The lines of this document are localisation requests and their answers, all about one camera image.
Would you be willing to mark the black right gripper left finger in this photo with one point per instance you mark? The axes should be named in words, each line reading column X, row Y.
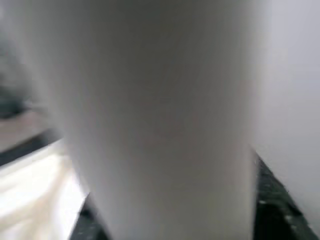
column 87, row 225

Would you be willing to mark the white plastic children table top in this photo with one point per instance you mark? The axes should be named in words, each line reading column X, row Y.
column 30, row 187

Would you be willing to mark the white plastic table leg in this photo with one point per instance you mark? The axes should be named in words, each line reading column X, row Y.
column 162, row 112

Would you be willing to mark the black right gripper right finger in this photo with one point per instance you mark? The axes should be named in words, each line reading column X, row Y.
column 275, row 215

